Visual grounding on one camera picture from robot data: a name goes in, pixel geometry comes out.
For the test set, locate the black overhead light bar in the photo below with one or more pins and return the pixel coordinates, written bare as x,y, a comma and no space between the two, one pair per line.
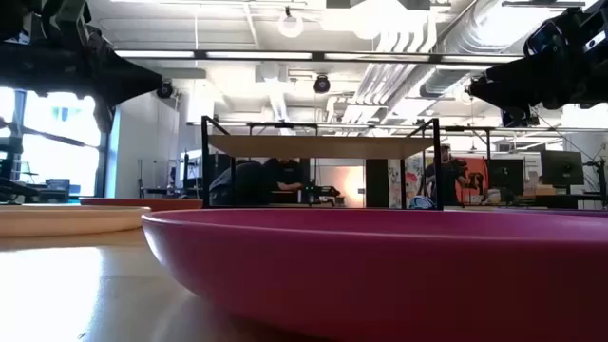
256,55

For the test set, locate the silver ventilation duct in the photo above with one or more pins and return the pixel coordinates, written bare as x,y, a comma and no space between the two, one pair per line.
475,28

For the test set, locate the black-framed wooden shelf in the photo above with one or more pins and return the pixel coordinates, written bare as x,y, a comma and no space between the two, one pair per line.
313,147

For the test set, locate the orange banner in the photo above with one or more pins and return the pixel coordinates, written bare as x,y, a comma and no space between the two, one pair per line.
479,166

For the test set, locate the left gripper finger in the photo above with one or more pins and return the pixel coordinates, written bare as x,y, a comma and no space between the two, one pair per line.
119,69
123,92

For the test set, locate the black pillar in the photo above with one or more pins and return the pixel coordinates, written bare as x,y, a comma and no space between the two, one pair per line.
376,183

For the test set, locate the colourful poster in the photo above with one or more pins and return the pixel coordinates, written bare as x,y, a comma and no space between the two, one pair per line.
395,183

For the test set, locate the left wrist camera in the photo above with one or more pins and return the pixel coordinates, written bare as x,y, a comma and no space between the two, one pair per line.
66,14

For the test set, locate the person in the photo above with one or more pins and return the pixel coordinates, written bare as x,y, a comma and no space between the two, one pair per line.
449,173
285,173
237,183

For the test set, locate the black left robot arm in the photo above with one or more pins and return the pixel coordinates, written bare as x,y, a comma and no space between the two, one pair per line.
16,19

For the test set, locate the cream plate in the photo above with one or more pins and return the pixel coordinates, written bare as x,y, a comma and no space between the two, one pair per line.
66,221

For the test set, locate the magenta pink plate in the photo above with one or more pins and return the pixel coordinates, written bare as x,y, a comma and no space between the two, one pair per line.
380,266

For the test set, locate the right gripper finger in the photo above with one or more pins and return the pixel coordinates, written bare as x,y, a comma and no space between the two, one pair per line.
518,96
518,73

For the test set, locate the black machine with green lights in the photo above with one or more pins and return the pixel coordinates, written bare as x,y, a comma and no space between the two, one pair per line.
323,192

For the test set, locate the white and pink round object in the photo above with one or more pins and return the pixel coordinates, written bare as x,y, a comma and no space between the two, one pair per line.
494,196

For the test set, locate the large bright window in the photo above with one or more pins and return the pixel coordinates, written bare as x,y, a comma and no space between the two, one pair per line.
62,157

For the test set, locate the cardboard box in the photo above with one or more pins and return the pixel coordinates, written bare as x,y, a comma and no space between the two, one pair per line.
545,190

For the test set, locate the blue and white helmet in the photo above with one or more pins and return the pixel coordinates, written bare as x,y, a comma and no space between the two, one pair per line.
422,203

